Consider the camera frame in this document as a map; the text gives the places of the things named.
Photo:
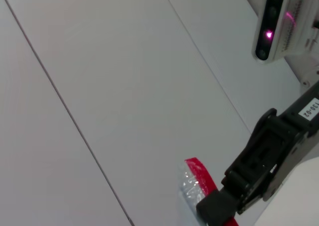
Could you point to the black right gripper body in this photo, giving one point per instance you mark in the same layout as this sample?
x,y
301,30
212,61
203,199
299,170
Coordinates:
x,y
302,126

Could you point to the red transparent document bag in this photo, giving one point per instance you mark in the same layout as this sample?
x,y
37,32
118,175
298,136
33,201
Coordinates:
x,y
199,172

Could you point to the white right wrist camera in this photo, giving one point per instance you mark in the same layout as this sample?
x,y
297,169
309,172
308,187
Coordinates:
x,y
272,24

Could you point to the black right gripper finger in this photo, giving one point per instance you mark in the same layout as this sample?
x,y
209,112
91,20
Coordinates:
x,y
270,186
259,153

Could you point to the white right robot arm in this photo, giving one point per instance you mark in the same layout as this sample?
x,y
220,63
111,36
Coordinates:
x,y
302,69

